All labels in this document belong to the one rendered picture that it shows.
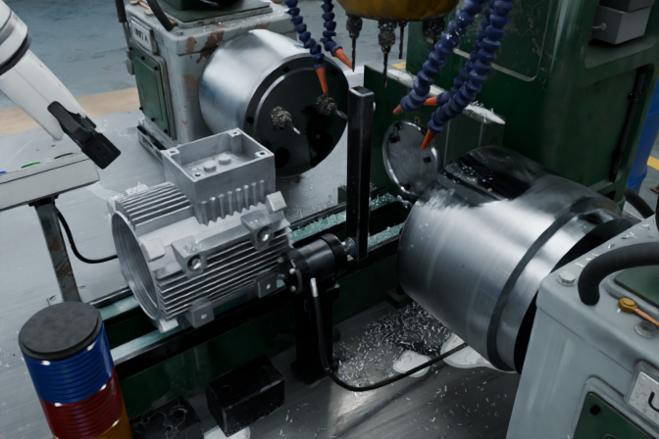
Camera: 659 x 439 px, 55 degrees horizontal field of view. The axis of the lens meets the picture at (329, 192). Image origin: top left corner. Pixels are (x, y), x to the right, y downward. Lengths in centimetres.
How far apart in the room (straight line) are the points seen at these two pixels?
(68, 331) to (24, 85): 34
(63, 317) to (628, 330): 47
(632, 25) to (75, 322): 94
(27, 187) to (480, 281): 67
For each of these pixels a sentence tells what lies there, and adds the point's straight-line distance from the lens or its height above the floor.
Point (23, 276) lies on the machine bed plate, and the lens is 131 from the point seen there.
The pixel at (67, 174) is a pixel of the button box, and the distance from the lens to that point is 105.
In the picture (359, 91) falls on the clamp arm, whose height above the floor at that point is 125.
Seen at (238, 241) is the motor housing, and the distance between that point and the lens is 85.
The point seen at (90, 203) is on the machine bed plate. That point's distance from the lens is 148.
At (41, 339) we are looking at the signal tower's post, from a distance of 52.
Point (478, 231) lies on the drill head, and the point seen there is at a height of 113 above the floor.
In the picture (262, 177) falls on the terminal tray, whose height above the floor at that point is 112.
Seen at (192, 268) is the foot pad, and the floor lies 105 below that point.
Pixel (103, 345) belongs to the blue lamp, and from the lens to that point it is 53.
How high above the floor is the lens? 156
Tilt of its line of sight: 32 degrees down
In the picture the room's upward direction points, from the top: straight up
